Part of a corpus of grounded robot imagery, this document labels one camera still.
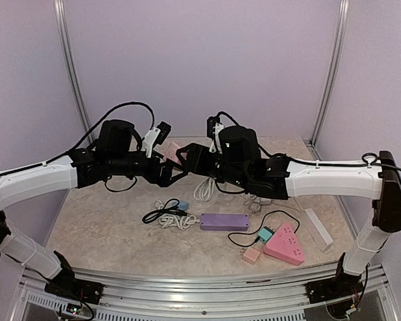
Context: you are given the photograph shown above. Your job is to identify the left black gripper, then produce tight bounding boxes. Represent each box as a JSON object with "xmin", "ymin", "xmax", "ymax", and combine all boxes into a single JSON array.
[{"xmin": 108, "ymin": 149, "xmax": 188, "ymax": 187}]

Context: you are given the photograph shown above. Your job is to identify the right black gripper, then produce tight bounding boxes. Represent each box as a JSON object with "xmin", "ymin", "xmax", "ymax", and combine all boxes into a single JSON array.
[{"xmin": 176, "ymin": 142, "xmax": 249, "ymax": 189}]

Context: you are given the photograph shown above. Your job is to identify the pink small plug adapter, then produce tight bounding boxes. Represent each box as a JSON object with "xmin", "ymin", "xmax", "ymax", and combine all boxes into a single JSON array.
[{"xmin": 164, "ymin": 141, "xmax": 181, "ymax": 165}]

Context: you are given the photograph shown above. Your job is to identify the light blue small plug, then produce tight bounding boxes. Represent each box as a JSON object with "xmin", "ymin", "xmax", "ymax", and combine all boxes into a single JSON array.
[{"xmin": 177, "ymin": 201, "xmax": 189, "ymax": 211}]

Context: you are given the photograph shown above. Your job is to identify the white power cords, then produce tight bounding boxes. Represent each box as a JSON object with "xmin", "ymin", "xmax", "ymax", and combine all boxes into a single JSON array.
[{"xmin": 153, "ymin": 199, "xmax": 201, "ymax": 231}]

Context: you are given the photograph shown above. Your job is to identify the purple power strip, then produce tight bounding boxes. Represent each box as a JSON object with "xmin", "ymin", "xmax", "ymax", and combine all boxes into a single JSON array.
[{"xmin": 200, "ymin": 213, "xmax": 250, "ymax": 231}]

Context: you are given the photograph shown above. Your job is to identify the black usb cable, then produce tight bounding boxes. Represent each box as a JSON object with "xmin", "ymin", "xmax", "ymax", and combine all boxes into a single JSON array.
[{"xmin": 227, "ymin": 209, "xmax": 301, "ymax": 249}]

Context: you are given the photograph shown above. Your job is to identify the teal plug adapter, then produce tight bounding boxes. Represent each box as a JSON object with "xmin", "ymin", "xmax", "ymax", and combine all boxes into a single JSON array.
[{"xmin": 255, "ymin": 226, "xmax": 275, "ymax": 244}]

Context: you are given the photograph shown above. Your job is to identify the pink triangular power strip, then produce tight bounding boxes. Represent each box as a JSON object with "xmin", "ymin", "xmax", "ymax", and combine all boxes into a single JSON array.
[{"xmin": 263, "ymin": 222, "xmax": 305, "ymax": 265}]

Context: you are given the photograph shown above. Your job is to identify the white power strip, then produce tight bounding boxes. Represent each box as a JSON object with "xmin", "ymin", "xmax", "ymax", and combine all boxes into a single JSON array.
[{"xmin": 301, "ymin": 208, "xmax": 333, "ymax": 252}]

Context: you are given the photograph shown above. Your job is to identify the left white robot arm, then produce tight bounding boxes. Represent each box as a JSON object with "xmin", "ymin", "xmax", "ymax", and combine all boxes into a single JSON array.
[{"xmin": 0, "ymin": 120, "xmax": 187, "ymax": 298}]

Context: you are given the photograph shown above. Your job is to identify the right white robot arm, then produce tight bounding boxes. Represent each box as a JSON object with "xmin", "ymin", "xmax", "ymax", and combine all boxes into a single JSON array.
[{"xmin": 176, "ymin": 126, "xmax": 401, "ymax": 297}]

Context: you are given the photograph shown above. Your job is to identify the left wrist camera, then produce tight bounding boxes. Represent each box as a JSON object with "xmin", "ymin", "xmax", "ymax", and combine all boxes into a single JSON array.
[{"xmin": 142, "ymin": 122, "xmax": 172, "ymax": 158}]

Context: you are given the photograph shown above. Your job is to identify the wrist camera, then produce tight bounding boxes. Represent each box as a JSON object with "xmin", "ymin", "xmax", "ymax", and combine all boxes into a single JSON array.
[
  {"xmin": 207, "ymin": 115, "xmax": 225, "ymax": 153},
  {"xmin": 142, "ymin": 122, "xmax": 172, "ymax": 158}
]

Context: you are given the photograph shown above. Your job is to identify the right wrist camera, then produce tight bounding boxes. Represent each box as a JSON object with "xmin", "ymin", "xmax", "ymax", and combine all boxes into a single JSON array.
[{"xmin": 207, "ymin": 115, "xmax": 225, "ymax": 153}]

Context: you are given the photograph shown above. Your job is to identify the right aluminium corner post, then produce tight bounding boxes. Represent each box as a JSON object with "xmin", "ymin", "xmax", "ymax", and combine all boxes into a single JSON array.
[{"xmin": 309, "ymin": 0, "xmax": 350, "ymax": 148}]

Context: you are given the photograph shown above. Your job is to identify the aluminium corner post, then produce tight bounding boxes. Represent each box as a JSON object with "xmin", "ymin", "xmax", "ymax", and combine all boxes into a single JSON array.
[
  {"xmin": 309, "ymin": 0, "xmax": 350, "ymax": 148},
  {"xmin": 53, "ymin": 0, "xmax": 91, "ymax": 134}
]

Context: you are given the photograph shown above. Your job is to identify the aluminium front frame rail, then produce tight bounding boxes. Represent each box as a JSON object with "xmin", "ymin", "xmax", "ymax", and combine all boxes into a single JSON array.
[{"xmin": 8, "ymin": 263, "xmax": 401, "ymax": 320}]

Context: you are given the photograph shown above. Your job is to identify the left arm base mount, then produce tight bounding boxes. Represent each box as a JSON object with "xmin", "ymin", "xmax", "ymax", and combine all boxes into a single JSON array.
[{"xmin": 45, "ymin": 279, "xmax": 104, "ymax": 305}]

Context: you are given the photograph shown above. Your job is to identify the left aluminium corner post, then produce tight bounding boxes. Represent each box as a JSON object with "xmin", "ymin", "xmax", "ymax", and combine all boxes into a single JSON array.
[{"xmin": 53, "ymin": 0, "xmax": 91, "ymax": 134}]

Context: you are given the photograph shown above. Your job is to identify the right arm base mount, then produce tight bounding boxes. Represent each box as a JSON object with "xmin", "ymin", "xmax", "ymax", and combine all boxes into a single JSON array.
[{"xmin": 305, "ymin": 278, "xmax": 364, "ymax": 304}]

